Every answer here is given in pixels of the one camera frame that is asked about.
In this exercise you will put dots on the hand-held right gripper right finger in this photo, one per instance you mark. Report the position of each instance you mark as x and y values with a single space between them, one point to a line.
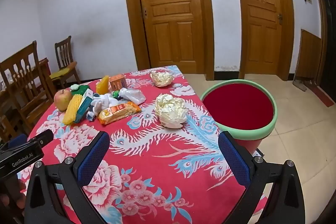
235 161

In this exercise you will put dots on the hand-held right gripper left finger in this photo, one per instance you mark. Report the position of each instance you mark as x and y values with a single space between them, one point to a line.
94 158

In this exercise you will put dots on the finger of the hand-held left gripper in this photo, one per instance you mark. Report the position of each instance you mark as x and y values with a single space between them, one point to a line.
43 136

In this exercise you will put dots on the red bucket with green rim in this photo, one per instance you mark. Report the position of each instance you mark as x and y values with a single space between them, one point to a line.
236 108

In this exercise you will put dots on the yellow corn cob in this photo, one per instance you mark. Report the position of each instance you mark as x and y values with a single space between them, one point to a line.
71 109

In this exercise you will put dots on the red yellow apple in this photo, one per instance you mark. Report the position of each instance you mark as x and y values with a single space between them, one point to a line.
61 100

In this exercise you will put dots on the white and teal box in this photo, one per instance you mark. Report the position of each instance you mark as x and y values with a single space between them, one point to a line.
84 104

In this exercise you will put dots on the orange snack packet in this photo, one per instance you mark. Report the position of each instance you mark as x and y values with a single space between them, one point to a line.
118 111

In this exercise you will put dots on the white crumpled wrapper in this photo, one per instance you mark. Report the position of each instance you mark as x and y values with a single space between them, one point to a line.
105 102

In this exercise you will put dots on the green clover toy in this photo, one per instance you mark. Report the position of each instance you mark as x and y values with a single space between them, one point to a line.
84 89

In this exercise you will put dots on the red floral tablecloth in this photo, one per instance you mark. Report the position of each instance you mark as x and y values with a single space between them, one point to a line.
157 161

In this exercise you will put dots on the green toy figure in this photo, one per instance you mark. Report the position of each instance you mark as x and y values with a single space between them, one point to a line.
115 94

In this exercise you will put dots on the yellow green seat cushion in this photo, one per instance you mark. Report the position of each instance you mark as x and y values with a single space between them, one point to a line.
63 70

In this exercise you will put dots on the white plastic bag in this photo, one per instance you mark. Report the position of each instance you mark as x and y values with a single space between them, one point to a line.
134 95

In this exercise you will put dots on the small orange carton box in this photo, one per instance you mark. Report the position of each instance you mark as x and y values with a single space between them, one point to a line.
117 82

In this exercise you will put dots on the large crumpled white tissue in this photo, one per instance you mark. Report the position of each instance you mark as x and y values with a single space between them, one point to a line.
170 111

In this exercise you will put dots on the wooden chair with cushion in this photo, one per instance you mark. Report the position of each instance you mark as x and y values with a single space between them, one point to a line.
63 50

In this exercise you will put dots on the red doormat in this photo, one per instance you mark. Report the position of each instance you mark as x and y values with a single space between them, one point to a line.
324 96

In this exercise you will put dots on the wooden door with red ornament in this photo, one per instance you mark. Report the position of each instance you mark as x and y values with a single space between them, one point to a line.
260 16

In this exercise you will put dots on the wooden panel door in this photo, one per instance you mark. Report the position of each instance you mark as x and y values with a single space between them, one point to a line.
170 11

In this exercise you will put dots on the wooden wall panel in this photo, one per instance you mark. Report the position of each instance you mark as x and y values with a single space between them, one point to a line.
308 56

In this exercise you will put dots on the dark wooden door frame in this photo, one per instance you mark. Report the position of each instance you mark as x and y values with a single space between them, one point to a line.
318 29

